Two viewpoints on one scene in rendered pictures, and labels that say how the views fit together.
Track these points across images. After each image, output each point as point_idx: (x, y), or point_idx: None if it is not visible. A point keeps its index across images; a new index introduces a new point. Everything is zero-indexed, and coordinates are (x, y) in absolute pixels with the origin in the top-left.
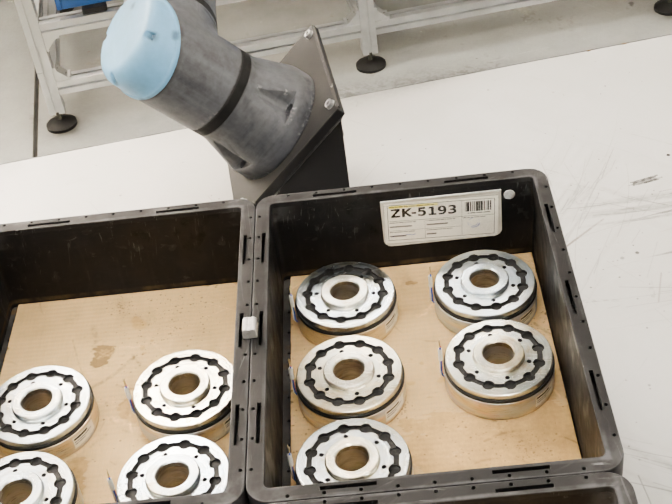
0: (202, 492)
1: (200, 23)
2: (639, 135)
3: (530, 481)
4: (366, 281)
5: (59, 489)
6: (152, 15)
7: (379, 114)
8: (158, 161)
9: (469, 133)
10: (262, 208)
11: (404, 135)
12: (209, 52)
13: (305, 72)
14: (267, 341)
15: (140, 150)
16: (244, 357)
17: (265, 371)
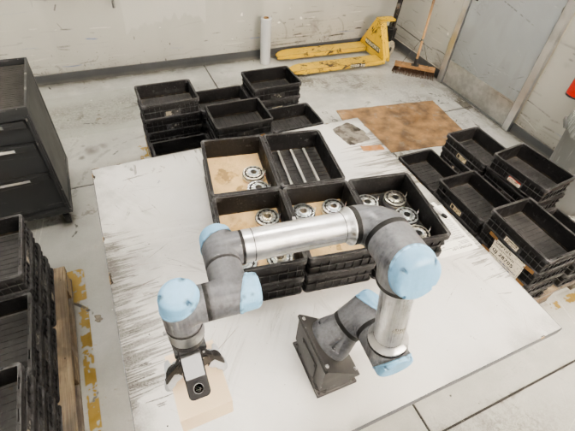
0: (296, 209)
1: (356, 312)
2: None
3: (229, 193)
4: (275, 261)
5: (326, 209)
6: (367, 292)
7: (305, 429)
8: (388, 386)
9: (261, 415)
10: (305, 256)
11: (289, 411)
12: (347, 305)
13: (322, 349)
14: (289, 219)
15: (400, 393)
16: (293, 214)
17: (287, 211)
